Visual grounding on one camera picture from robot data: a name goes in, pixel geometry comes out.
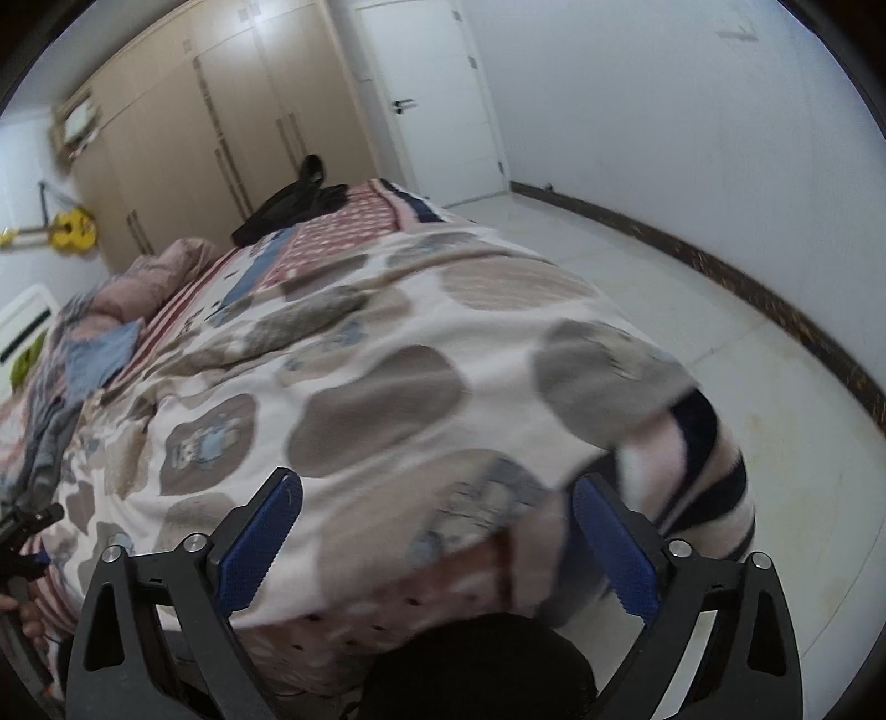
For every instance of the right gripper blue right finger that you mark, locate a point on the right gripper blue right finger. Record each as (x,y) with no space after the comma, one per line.
(750,665)

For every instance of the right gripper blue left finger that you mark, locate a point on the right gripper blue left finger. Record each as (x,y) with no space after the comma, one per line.
(154,638)

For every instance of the white grey patterned pants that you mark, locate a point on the white grey patterned pants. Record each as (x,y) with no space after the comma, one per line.
(430,389)

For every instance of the black clothing pile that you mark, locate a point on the black clothing pile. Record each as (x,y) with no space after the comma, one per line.
(305,199)

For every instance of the left hand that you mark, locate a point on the left hand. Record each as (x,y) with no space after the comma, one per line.
(29,617)

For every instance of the green pillow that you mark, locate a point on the green pillow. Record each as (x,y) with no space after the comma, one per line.
(25,362)

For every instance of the light blue folded garment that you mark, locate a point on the light blue folded garment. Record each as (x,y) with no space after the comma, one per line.
(92,363)

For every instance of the white headboard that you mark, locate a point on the white headboard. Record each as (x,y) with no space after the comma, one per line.
(26,316)

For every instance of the yellow ukulele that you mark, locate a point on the yellow ukulele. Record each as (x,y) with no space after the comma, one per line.
(73,232)

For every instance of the striped dotted bed blanket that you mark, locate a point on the striped dotted bed blanket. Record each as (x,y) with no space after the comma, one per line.
(682,470)

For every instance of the beige wardrobe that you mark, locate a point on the beige wardrobe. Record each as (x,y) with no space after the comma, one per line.
(200,118)

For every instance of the white door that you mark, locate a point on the white door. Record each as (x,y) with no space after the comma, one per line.
(431,86)

